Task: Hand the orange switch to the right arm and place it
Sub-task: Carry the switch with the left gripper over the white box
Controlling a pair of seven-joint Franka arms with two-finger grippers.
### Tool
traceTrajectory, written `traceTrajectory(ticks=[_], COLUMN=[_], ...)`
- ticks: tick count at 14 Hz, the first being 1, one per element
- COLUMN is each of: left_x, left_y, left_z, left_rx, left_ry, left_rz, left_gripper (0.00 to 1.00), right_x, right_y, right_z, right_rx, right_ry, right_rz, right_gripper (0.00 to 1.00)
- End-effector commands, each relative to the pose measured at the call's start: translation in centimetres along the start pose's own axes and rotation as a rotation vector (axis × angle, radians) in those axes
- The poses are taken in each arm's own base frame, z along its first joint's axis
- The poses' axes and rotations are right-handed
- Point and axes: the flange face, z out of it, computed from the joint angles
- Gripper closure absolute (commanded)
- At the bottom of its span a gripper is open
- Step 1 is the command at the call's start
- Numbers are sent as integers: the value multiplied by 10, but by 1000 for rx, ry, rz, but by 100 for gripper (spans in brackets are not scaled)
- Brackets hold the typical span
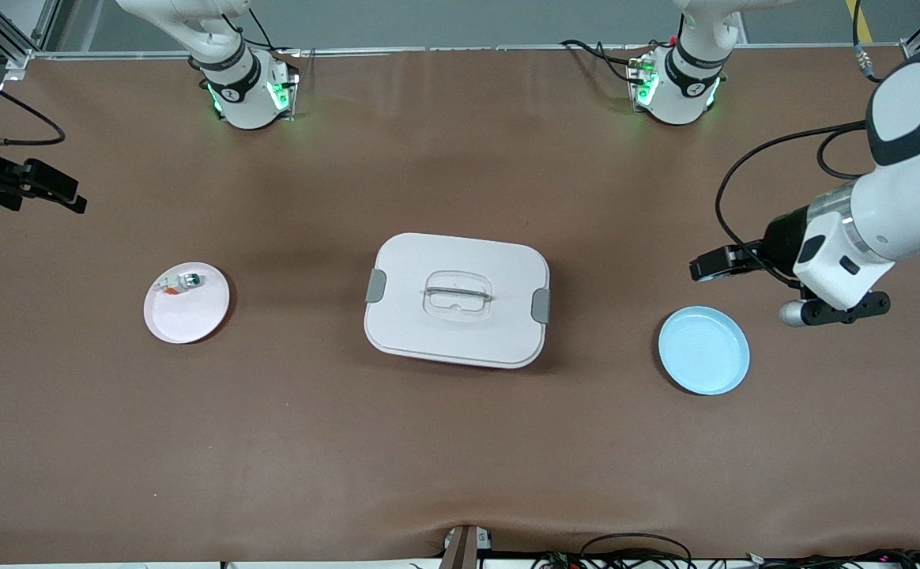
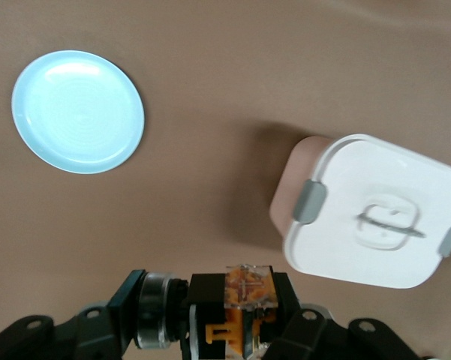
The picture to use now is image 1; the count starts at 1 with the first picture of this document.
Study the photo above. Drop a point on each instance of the white green switch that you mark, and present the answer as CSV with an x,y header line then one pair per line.
x,y
190,280

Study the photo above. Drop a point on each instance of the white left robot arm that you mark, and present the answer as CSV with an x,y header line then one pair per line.
x,y
918,190

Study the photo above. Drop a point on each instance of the white lidded storage box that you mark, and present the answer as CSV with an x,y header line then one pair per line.
x,y
499,332

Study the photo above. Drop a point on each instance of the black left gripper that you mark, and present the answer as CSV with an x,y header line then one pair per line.
x,y
781,236

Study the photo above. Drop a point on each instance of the light blue round plate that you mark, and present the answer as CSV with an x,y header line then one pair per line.
x,y
703,352

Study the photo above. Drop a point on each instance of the pink round plate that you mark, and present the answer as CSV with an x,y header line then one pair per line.
x,y
187,320

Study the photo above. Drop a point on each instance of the brown table mat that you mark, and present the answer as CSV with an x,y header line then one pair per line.
x,y
460,450

